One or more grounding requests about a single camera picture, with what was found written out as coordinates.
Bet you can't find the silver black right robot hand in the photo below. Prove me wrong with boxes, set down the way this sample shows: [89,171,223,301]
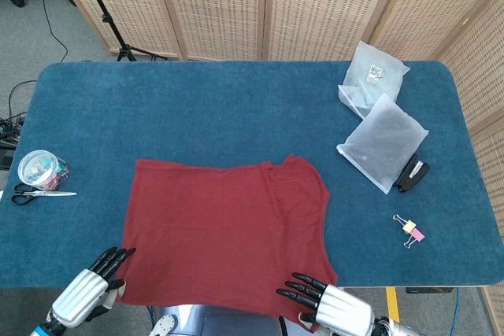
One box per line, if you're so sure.
[275,271,377,336]

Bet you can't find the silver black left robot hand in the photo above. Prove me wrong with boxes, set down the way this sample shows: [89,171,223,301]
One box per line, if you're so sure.
[50,247,137,329]

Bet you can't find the red T-shirt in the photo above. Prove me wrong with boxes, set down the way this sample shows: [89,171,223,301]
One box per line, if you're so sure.
[116,154,339,331]

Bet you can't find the small flat black box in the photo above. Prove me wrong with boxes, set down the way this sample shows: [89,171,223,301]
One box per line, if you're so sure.
[405,286,453,294]

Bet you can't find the pink binder clip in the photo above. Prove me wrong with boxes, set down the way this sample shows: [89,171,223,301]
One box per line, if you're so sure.
[403,227,425,249]

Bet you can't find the yellow binder clip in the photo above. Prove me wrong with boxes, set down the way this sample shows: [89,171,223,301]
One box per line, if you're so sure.
[392,213,417,234]

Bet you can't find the blue-grey robot torso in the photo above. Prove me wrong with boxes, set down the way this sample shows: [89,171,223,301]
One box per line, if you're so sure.
[149,303,316,336]

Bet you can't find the clear jar of clips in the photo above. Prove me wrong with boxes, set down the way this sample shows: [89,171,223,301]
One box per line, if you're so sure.
[17,150,71,191]

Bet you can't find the black stapler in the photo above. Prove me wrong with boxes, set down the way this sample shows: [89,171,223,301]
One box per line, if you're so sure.
[395,153,431,194]

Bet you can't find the plain frosted plastic bag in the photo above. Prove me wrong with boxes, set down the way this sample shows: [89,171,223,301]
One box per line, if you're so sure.
[336,92,429,194]

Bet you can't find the frosted bag with printed label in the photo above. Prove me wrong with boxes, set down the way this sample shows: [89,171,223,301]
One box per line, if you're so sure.
[337,40,410,119]

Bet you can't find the blue table cover mat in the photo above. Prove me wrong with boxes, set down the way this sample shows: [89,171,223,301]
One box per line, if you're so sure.
[0,61,495,289]

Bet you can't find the black tripod stand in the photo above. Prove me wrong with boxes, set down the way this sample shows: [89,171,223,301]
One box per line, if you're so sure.
[72,0,169,62]

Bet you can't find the black-handled scissors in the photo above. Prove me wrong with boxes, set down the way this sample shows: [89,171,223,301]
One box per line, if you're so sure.
[10,183,78,205]

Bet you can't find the black floor cable bundle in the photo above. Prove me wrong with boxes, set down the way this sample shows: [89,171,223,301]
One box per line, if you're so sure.
[0,79,39,148]

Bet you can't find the thin black floor cable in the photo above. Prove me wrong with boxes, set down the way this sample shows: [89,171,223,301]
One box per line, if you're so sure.
[41,0,69,62]

